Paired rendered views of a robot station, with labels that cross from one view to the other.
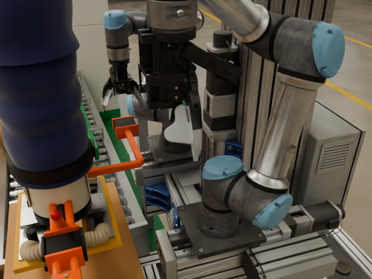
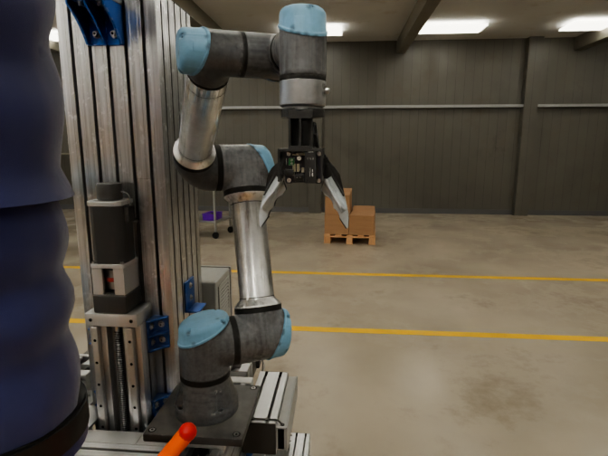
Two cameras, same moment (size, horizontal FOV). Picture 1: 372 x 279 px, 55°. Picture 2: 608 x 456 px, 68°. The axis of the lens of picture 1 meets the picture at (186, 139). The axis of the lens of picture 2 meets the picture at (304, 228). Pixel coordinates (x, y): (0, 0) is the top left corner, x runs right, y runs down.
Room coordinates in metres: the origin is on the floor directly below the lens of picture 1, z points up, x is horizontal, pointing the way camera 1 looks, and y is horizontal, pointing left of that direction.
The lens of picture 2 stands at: (0.26, 0.71, 1.67)
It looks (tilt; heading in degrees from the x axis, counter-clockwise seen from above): 11 degrees down; 292
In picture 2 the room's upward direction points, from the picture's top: straight up
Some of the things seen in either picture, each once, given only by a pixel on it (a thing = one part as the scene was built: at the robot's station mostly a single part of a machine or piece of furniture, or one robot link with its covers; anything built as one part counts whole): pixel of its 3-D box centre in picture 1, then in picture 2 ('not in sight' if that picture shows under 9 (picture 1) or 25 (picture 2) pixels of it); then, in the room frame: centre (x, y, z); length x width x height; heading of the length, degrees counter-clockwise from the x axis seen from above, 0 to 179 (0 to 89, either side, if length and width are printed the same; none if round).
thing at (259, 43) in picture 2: not in sight; (273, 57); (0.64, -0.04, 1.82); 0.11 x 0.11 x 0.08; 44
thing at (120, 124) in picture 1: (125, 127); not in sight; (1.22, 0.23, 1.18); 0.09 x 0.08 x 0.05; 110
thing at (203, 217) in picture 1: (220, 209); (205, 388); (0.86, -0.11, 1.09); 0.15 x 0.15 x 0.10
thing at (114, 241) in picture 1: (96, 207); not in sight; (0.88, 0.29, 1.08); 0.34 x 0.10 x 0.05; 20
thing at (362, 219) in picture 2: not in sight; (351, 213); (2.54, -7.02, 0.41); 1.36 x 0.97 x 0.82; 109
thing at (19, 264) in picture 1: (32, 221); not in sight; (0.82, 0.47, 1.08); 0.34 x 0.10 x 0.05; 20
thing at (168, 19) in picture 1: (172, 14); (304, 96); (0.55, 0.02, 1.74); 0.08 x 0.08 x 0.05
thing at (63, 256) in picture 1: (64, 248); not in sight; (0.61, 0.29, 1.18); 0.10 x 0.08 x 0.06; 110
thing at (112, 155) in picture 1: (101, 132); not in sight; (2.38, 0.65, 0.50); 2.31 x 0.05 x 0.19; 22
